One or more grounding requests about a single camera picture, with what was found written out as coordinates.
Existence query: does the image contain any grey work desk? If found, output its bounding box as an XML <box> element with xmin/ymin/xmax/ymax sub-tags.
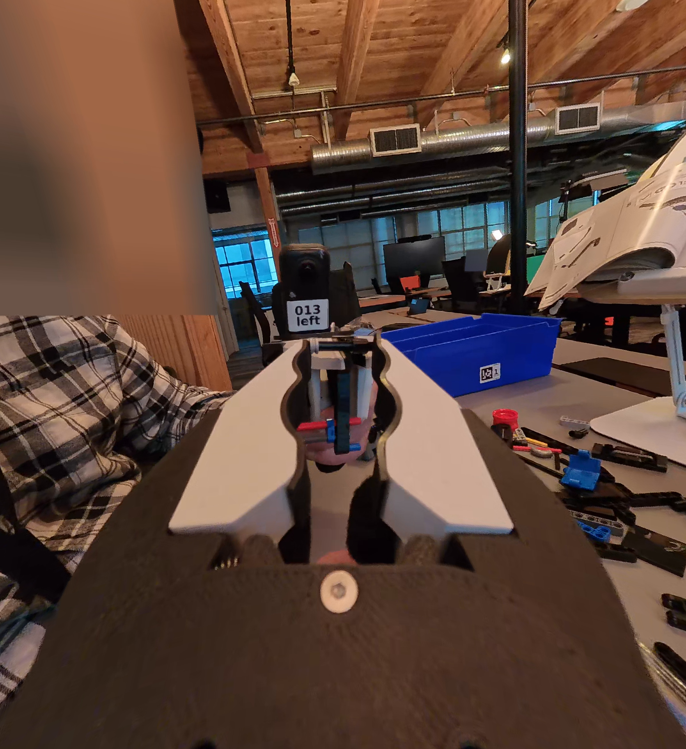
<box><xmin>356</xmin><ymin>291</ymin><xmax>479</xmax><ymax>330</ymax></box>

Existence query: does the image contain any black pole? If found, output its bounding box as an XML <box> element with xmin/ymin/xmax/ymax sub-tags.
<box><xmin>505</xmin><ymin>0</ymin><xmax>532</xmax><ymax>315</ymax></box>

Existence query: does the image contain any white stand base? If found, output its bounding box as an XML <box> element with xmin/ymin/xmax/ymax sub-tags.
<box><xmin>589</xmin><ymin>396</ymin><xmax>686</xmax><ymax>479</ymax></box>

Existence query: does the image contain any hanging ceiling lamp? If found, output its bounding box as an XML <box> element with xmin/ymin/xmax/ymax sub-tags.
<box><xmin>283</xmin><ymin>0</ymin><xmax>304</xmax><ymax>92</ymax></box>

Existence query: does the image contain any silver ventilation duct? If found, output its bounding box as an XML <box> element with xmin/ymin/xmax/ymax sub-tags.
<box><xmin>309</xmin><ymin>98</ymin><xmax>686</xmax><ymax>175</ymax></box>

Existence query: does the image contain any black toy frame piece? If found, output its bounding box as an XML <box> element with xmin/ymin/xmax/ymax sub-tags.
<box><xmin>590</xmin><ymin>442</ymin><xmax>669</xmax><ymax>475</ymax></box>

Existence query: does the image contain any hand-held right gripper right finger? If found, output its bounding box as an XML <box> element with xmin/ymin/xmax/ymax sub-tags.
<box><xmin>347</xmin><ymin>338</ymin><xmax>516</xmax><ymax>565</ymax></box>

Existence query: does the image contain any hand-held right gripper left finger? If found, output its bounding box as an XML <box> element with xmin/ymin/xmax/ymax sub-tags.
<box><xmin>167</xmin><ymin>339</ymin><xmax>314</xmax><ymax>565</ymax></box>

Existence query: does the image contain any instruction booklet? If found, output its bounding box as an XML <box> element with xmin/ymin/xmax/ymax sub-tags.
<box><xmin>523</xmin><ymin>104</ymin><xmax>686</xmax><ymax>312</ymax></box>

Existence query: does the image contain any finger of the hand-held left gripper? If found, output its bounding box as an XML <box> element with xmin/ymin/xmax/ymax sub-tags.
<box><xmin>351</xmin><ymin>328</ymin><xmax>378</xmax><ymax>417</ymax></box>
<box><xmin>309</xmin><ymin>351</ymin><xmax>347</xmax><ymax>421</ymax></box>

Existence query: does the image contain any black flat toy tile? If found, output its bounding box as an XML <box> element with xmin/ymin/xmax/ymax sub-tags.
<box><xmin>619</xmin><ymin>522</ymin><xmax>686</xmax><ymax>578</ymax></box>

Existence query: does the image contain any blue plastic bin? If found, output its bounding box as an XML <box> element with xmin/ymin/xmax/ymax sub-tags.
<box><xmin>381</xmin><ymin>312</ymin><xmax>564</xmax><ymax>400</ymax></box>

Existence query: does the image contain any black monitor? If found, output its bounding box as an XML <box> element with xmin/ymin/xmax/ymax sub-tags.
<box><xmin>381</xmin><ymin>235</ymin><xmax>447</xmax><ymax>283</ymax></box>

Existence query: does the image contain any pile of black toy beams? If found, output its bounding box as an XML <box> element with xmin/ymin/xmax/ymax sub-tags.
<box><xmin>517</xmin><ymin>433</ymin><xmax>686</xmax><ymax>564</ymax></box>

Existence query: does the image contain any black office chair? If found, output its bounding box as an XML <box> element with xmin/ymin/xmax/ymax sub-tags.
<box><xmin>441</xmin><ymin>256</ymin><xmax>485</xmax><ymax>312</ymax></box>
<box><xmin>327</xmin><ymin>259</ymin><xmax>362</xmax><ymax>324</ymax></box>

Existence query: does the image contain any pale booklet stand board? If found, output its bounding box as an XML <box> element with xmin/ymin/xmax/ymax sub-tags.
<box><xmin>580</xmin><ymin>262</ymin><xmax>686</xmax><ymax>306</ymax></box>

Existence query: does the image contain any black shoulder strap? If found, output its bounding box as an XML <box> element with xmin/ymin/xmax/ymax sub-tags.
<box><xmin>0</xmin><ymin>398</ymin><xmax>70</xmax><ymax>605</ymax></box>

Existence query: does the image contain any person's left hand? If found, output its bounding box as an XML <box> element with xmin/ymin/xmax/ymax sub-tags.
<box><xmin>305</xmin><ymin>426</ymin><xmax>380</xmax><ymax>473</ymax></box>

